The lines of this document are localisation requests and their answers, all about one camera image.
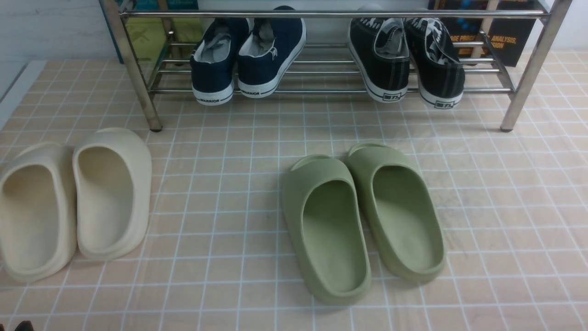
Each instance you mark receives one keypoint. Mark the yellow-green teal box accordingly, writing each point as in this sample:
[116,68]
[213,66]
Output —
[148,35]

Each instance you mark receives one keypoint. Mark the black book orange text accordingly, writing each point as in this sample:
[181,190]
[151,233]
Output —
[507,36]

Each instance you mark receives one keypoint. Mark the left cream foam slide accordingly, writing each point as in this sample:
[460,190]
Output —
[38,212]

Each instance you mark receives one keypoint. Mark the green foam slide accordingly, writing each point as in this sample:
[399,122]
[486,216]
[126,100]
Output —
[320,207]
[395,200]

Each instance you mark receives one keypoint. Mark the right green foam slide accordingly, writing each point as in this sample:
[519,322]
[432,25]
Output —
[395,200]

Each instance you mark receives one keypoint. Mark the black canvas sneaker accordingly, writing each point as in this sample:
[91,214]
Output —
[379,48]
[441,75]

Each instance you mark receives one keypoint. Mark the left navy blue sneaker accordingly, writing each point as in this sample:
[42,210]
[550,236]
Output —
[213,60]

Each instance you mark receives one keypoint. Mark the cream foam slide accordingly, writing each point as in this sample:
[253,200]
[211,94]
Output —
[113,171]
[38,212]

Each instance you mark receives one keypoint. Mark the right cream foam slide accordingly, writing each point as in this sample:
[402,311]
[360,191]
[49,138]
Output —
[113,171]

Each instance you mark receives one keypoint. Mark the silver metal shoe rack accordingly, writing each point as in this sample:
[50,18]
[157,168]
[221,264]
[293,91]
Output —
[551,18]

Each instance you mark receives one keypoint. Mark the navy blue sneaker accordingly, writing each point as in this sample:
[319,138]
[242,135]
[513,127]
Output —
[270,48]
[213,60]

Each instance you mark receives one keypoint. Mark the right navy blue sneaker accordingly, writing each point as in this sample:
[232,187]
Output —
[270,48]

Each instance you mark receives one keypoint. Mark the left green foam slide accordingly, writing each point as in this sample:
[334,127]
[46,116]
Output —
[320,207]

